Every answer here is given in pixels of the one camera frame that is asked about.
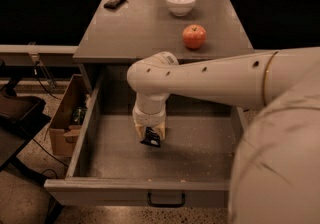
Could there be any grey cabinet with counter top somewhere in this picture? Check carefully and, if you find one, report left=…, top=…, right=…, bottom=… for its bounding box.
left=73, top=0, right=253, bottom=90

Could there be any white bowl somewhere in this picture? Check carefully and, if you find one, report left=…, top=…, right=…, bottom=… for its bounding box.
left=165, top=0, right=197, bottom=16

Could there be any black drawer handle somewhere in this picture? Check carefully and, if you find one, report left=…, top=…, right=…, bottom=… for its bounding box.
left=147, top=192, right=186, bottom=208

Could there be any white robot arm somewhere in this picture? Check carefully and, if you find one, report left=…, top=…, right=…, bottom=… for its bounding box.
left=127, top=47, right=320, bottom=224

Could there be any black cable left floor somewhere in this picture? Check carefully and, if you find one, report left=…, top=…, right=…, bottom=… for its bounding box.
left=32, top=61, right=69, bottom=169

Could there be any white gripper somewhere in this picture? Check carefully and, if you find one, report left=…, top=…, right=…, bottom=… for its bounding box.
left=132, top=93, right=169, bottom=140

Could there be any cardboard box on floor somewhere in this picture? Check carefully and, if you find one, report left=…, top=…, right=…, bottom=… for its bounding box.
left=49, top=74, right=88, bottom=157

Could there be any black snack bar on counter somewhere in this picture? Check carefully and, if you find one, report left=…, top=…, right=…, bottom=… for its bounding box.
left=104, top=0, right=127, bottom=10

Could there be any black chair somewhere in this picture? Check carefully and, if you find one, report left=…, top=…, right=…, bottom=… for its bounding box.
left=0, top=59, right=66, bottom=224

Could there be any dark blue rxbar wrapper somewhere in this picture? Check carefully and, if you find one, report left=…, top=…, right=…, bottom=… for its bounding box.
left=141, top=127, right=161, bottom=148

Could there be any open grey top drawer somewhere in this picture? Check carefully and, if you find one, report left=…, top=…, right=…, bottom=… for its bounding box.
left=45, top=66, right=246, bottom=207

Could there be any green item in box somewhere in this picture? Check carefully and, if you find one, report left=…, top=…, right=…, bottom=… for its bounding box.
left=72, top=107, right=87, bottom=125

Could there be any red apple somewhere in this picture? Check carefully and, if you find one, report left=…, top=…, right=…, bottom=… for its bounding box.
left=182, top=24, right=207, bottom=49

